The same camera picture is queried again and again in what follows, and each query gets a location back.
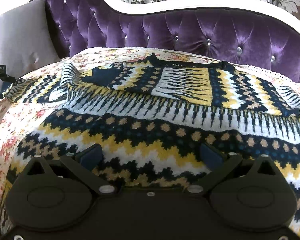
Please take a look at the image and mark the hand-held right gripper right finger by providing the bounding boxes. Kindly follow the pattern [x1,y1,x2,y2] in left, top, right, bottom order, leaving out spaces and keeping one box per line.
[185,144,278,197]

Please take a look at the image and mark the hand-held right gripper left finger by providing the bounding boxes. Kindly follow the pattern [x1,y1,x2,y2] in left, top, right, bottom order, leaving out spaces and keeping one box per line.
[22,144,120,196]

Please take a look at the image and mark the navy yellow white knit sweater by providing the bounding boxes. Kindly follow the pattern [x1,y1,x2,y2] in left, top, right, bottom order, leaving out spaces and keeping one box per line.
[1,54,300,230]

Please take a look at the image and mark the floral bedspread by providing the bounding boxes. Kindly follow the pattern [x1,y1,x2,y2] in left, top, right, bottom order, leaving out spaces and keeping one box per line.
[0,46,300,233]

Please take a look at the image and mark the grey pillow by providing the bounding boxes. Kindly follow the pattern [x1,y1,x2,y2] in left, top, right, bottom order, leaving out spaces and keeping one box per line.
[0,0,62,93]

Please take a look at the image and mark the purple tufted sofa white frame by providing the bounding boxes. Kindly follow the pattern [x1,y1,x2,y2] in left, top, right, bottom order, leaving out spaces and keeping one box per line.
[27,0,300,88]

